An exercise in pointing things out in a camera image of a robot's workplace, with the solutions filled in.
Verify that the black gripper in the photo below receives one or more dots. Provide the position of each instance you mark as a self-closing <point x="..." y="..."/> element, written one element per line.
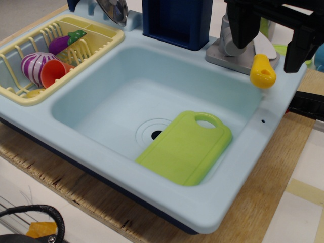
<point x="304" y="17"/>

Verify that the grey toy faucet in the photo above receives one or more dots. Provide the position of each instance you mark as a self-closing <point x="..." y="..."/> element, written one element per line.
<point x="223" y="52"/>

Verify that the yellow tape piece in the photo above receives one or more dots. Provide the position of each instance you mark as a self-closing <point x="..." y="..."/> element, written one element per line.
<point x="41" y="229"/>

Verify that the silver metal pot lid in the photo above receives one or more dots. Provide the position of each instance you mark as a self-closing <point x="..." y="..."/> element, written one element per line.
<point x="116" y="10"/>

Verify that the yellow toy item in rack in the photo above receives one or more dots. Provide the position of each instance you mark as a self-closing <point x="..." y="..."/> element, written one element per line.
<point x="34" y="93"/>

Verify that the purple toy eggplant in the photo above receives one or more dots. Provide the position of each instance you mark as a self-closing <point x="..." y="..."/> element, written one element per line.
<point x="61" y="43"/>

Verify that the orange plastic cup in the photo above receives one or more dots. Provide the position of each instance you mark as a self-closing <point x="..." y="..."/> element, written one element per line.
<point x="53" y="70"/>

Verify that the dark blue plastic box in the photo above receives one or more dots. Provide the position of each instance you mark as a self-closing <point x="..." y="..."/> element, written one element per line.
<point x="182" y="23"/>

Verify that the light blue toy sink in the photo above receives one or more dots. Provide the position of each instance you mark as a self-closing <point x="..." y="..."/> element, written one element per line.
<point x="103" y="113"/>

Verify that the wooden plywood board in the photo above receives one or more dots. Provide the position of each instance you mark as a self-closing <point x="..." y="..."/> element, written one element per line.
<point x="281" y="200"/>

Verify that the black clamp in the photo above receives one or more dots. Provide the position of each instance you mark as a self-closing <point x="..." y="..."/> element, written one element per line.
<point x="306" y="104"/>

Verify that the purple white striped cup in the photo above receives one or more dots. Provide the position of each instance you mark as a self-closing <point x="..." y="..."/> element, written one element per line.
<point x="32" y="64"/>

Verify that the teal object at right edge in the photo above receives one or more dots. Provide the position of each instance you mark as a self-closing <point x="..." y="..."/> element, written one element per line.
<point x="319" y="58"/>

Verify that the green plastic cutting board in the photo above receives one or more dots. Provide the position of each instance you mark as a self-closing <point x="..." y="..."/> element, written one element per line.
<point x="188" y="148"/>

